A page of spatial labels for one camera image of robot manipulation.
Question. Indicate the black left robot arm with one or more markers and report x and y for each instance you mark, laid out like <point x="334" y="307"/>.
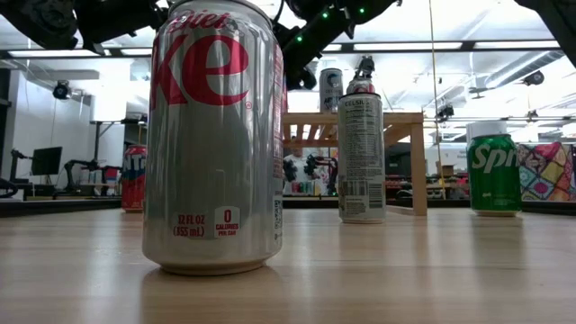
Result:
<point x="45" y="22"/>

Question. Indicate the orange Fanta soda can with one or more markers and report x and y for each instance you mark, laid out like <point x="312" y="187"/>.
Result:
<point x="133" y="180"/>

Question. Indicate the wooden slatted shelf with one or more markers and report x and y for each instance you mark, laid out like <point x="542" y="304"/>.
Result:
<point x="416" y="157"/>

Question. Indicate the person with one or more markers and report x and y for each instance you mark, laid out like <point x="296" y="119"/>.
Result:
<point x="297" y="168"/>

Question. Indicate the grey ceiling duct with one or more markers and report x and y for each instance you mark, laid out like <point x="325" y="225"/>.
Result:
<point x="517" y="72"/>

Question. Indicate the black background robot arm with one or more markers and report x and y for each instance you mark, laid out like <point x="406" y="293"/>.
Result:
<point x="321" y="171"/>
<point x="67" y="171"/>
<point x="14" y="155"/>

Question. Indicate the black ceiling-mounted camera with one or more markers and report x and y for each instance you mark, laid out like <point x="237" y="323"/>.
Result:
<point x="445" y="111"/>
<point x="365" y="67"/>
<point x="61" y="90"/>
<point x="534" y="78"/>

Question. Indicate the white storage box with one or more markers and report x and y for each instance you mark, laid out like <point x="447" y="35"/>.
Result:
<point x="486" y="128"/>

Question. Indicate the green Sprite soda can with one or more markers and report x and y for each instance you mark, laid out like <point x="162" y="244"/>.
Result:
<point x="493" y="180"/>

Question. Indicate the silver Diet Coke can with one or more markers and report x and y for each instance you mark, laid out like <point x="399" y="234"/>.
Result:
<point x="211" y="157"/>
<point x="360" y="86"/>

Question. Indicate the black metal table frame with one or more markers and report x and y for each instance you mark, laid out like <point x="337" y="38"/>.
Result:
<point x="58" y="207"/>

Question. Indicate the black computer monitor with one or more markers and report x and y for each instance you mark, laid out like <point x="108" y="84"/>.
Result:
<point x="46" y="160"/>

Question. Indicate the white Celsius slim can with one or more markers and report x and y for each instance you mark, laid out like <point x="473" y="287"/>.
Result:
<point x="330" y="92"/>
<point x="362" y="157"/>

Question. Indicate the ceiling air vent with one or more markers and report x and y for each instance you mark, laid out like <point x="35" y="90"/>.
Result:
<point x="306" y="67"/>

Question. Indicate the colourful patchwork cloth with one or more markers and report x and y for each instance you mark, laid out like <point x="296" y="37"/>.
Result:
<point x="549" y="171"/>

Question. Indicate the black-legged table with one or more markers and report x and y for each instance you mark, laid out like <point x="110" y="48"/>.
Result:
<point x="96" y="144"/>

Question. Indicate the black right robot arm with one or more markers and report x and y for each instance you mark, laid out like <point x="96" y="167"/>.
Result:
<point x="558" y="27"/>

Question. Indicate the white wall cabinet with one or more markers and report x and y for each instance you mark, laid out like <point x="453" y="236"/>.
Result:
<point x="108" y="108"/>

